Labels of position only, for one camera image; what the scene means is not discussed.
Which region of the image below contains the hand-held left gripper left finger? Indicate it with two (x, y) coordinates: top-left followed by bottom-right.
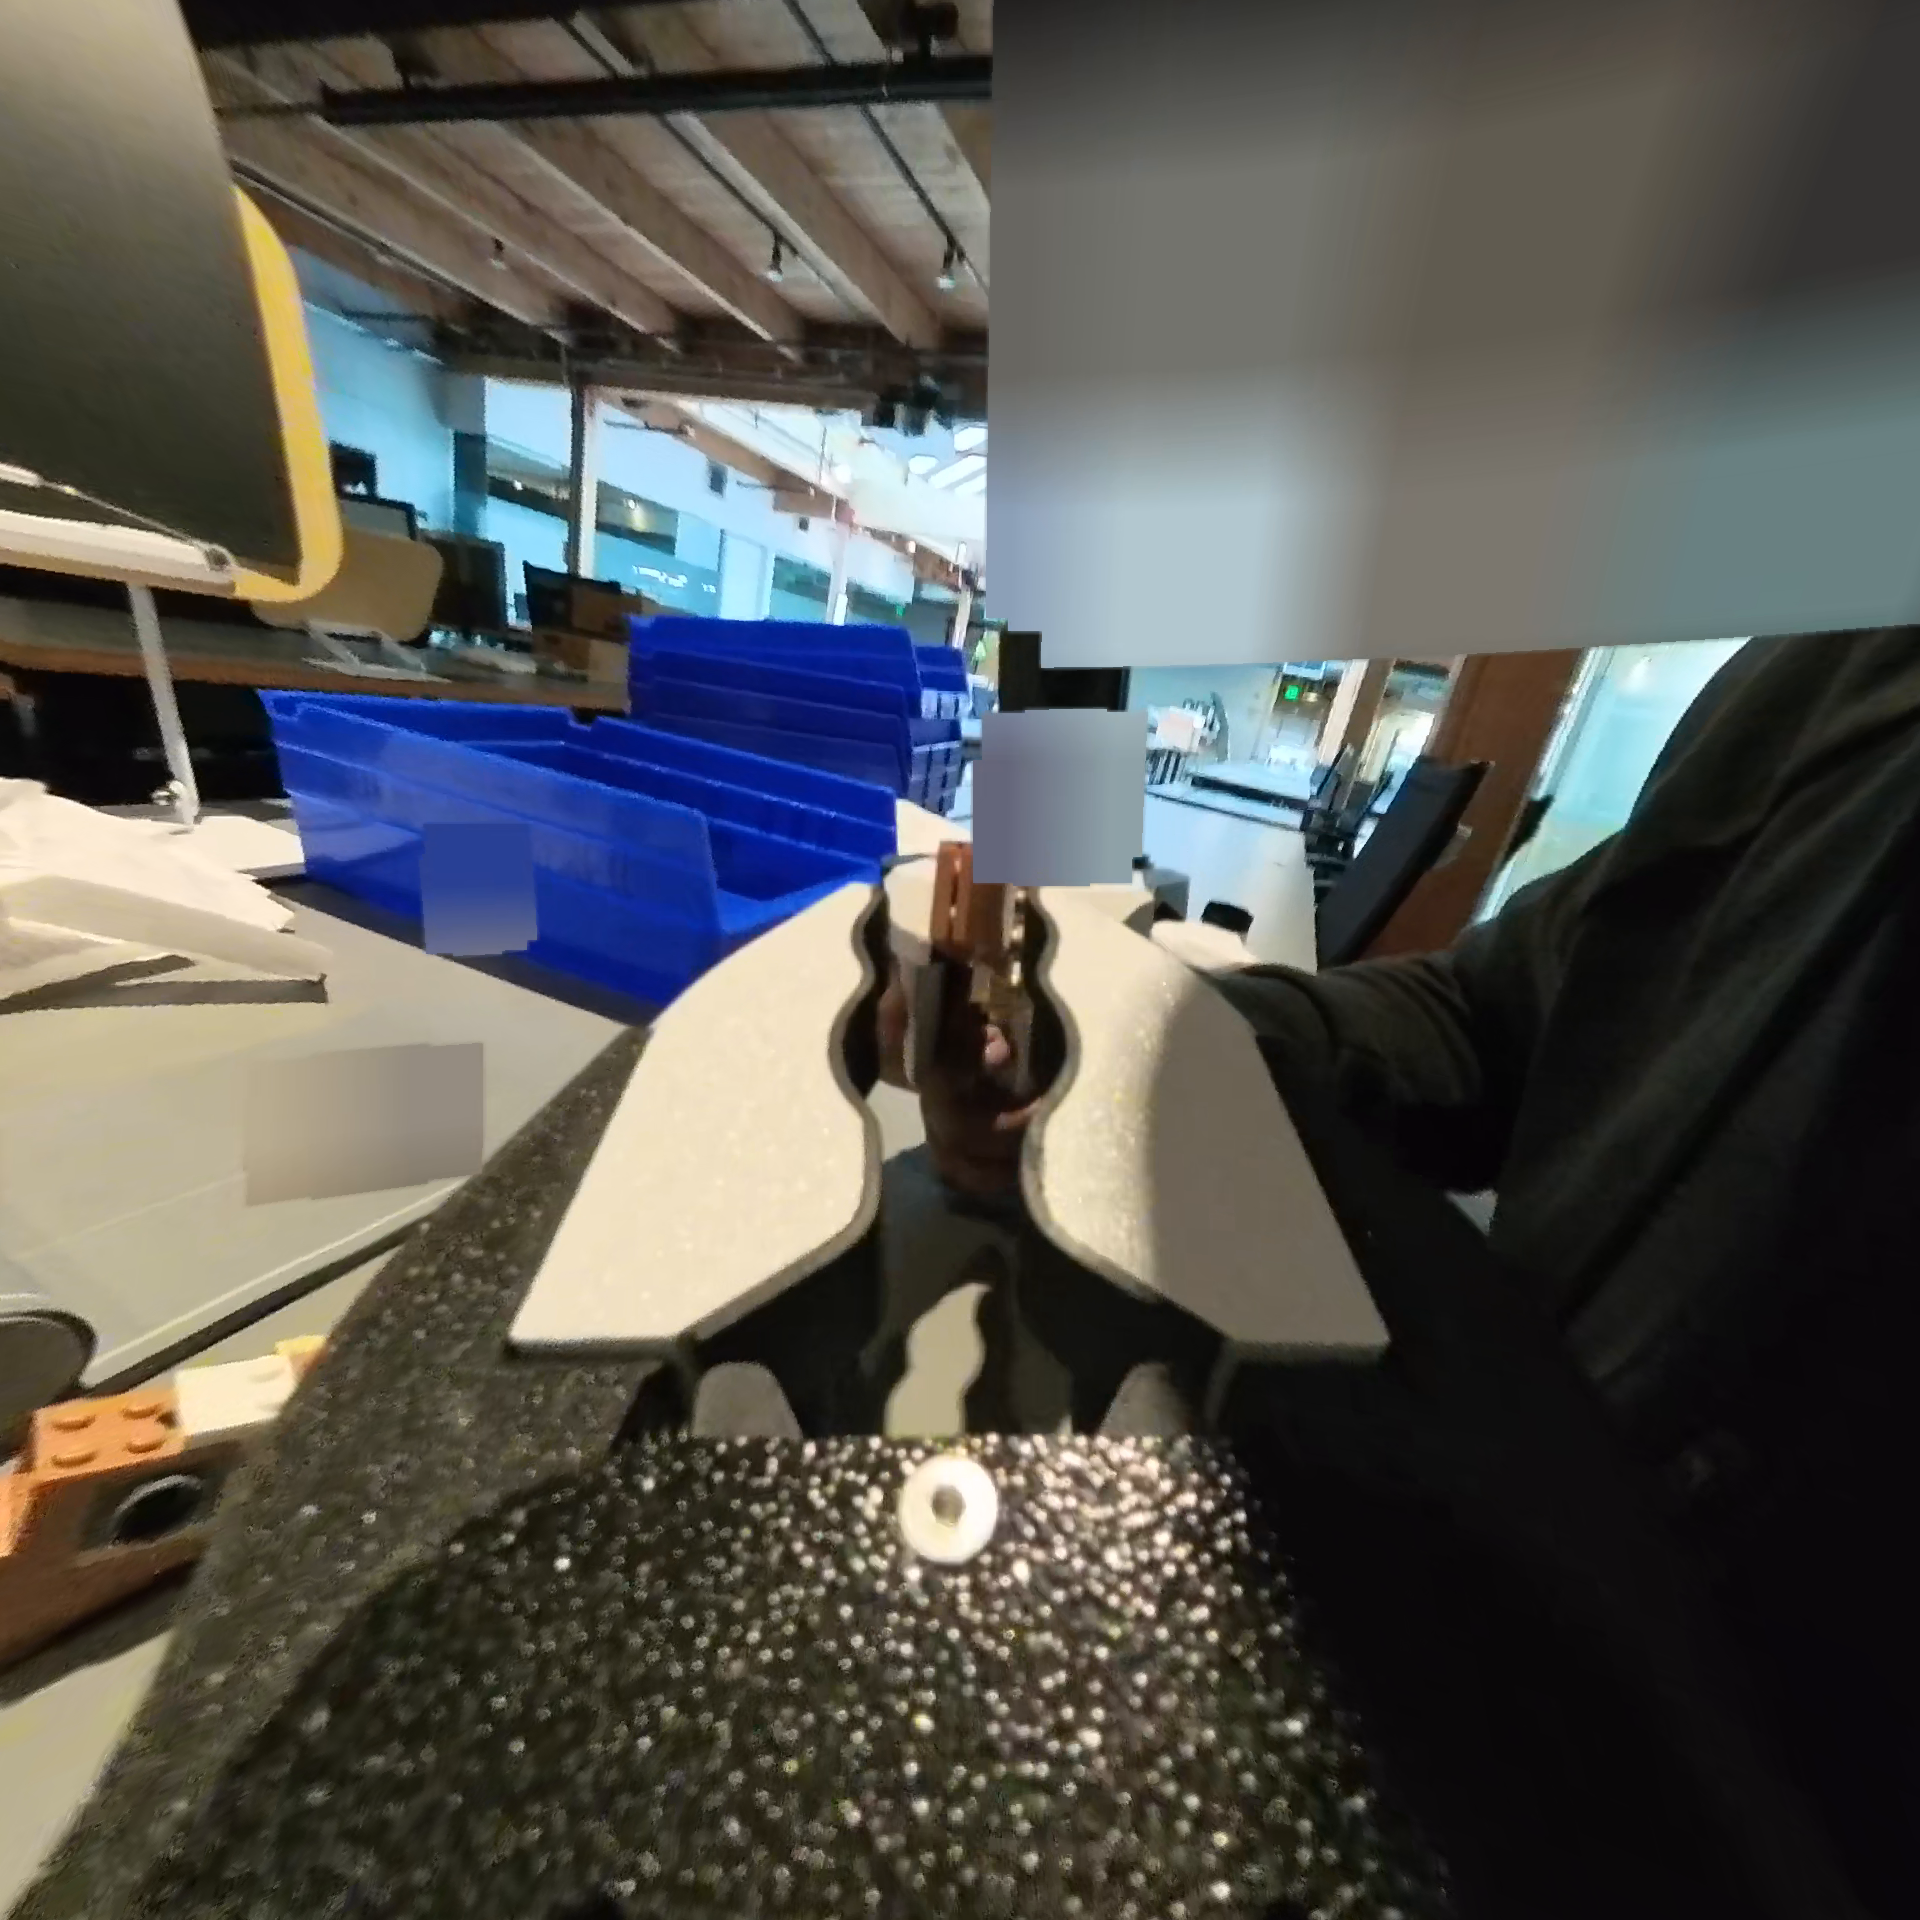
(510, 882), (890, 1360)

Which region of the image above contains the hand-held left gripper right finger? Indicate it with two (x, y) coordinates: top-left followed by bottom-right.
(1020, 884), (1392, 1360)

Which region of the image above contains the tan brick assembly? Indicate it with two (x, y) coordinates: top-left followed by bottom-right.
(967, 884), (1038, 1026)

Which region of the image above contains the blue plastic bin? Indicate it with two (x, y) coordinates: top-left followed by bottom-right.
(262, 690), (902, 1009)
(627, 614), (974, 821)

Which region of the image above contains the grey desk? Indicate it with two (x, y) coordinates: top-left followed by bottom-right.
(0, 795), (1322, 1920)

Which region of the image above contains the person's right hand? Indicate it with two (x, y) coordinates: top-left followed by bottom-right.
(876, 973), (1052, 1194)

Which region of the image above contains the brown cardboard panel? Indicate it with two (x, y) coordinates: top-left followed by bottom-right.
(524, 563), (633, 684)

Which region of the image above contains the empty white paper bag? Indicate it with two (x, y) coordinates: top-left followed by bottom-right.
(0, 777), (337, 1000)

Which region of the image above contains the orange and tan brick model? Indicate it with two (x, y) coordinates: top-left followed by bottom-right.
(0, 1334), (325, 1668)

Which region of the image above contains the grey metal stand pole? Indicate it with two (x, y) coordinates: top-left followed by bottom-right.
(126, 585), (204, 829)

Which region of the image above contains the white bar with cords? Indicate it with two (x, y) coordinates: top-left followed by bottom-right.
(0, 502), (242, 588)

